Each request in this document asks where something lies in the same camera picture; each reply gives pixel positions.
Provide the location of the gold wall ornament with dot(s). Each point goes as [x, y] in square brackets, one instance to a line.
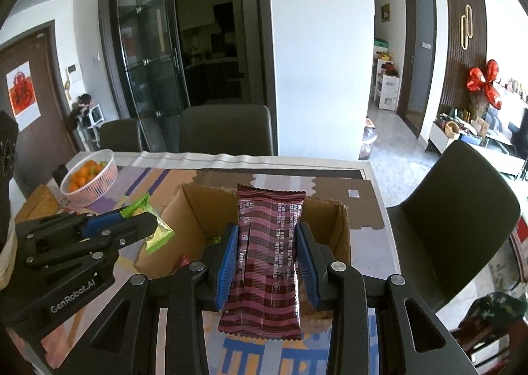
[461, 34]

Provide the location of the pile of small oranges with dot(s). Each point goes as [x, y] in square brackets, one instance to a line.
[86, 173]

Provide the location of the red white door poster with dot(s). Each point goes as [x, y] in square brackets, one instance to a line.
[22, 94]

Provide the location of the dark framed glass door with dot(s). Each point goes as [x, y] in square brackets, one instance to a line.
[144, 69]

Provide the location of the small black jar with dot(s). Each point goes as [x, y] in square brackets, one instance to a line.
[60, 175]

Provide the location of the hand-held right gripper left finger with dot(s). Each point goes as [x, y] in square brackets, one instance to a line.
[229, 267]

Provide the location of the brown cardboard box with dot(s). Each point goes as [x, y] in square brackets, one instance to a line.
[198, 218]

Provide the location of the white storage shelf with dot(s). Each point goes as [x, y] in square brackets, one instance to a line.
[390, 94]

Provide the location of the red foil balloon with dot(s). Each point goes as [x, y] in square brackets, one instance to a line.
[476, 80]

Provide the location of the dark wooden chair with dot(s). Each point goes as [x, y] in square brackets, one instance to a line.
[474, 346]

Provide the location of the white low cabinet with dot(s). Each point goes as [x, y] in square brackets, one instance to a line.
[441, 142]

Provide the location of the maroon striped wafer bar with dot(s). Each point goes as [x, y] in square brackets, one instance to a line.
[264, 251]

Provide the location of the small wall picture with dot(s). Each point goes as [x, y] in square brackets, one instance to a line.
[385, 12]

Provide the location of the camouflage cloth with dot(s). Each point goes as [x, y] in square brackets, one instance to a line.
[499, 309]

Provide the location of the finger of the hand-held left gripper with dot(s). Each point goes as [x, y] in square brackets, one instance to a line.
[136, 228]
[101, 222]

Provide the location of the translucent plastic bin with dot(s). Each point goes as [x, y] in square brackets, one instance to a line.
[367, 139]

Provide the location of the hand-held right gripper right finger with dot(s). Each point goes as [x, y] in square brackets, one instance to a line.
[307, 267]

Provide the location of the brown interior door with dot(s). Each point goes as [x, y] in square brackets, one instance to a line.
[429, 69]

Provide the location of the white storage rack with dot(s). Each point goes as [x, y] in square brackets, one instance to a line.
[93, 115]

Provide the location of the small green candy packet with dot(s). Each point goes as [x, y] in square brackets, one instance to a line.
[159, 234]

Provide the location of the black dining chair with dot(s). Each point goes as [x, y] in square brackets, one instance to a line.
[453, 214]

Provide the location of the white plastic basket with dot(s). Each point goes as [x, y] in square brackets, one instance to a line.
[103, 185]

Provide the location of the grey dining chair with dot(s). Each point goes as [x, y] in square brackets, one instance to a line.
[227, 129]
[121, 135]

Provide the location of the brown wooden door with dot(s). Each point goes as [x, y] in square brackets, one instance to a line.
[45, 144]

